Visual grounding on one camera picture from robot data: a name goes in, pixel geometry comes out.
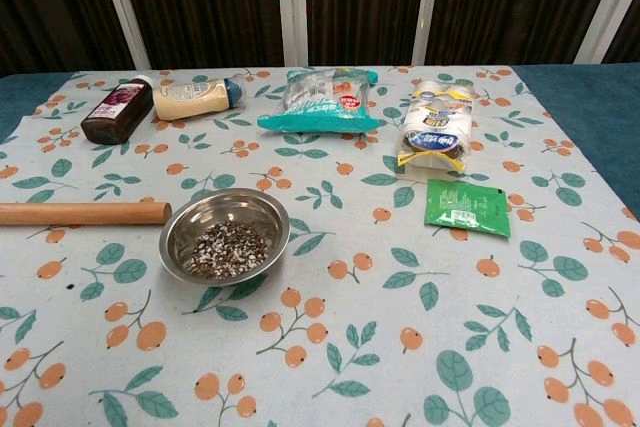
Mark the stainless steel bowl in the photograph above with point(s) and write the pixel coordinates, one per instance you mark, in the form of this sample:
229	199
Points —
225	204

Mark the teal clear snack bag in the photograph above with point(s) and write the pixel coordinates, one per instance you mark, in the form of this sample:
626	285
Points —
320	102

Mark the pack of white rolls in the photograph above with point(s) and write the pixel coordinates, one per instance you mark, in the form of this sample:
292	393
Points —
437	122

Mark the green sachet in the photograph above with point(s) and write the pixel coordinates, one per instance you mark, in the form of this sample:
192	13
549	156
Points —
465	207

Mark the cream sauce squeeze bottle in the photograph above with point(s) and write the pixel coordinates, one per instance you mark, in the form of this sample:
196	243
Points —
190	99

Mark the floral fruit print tablecloth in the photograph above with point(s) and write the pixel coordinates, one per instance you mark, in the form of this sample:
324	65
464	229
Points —
350	347

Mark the dark purple juice bottle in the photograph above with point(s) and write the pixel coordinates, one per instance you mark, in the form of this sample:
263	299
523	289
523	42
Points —
117	112

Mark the white partition post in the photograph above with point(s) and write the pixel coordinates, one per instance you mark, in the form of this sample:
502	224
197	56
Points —
121	7
611	9
429	7
292	7

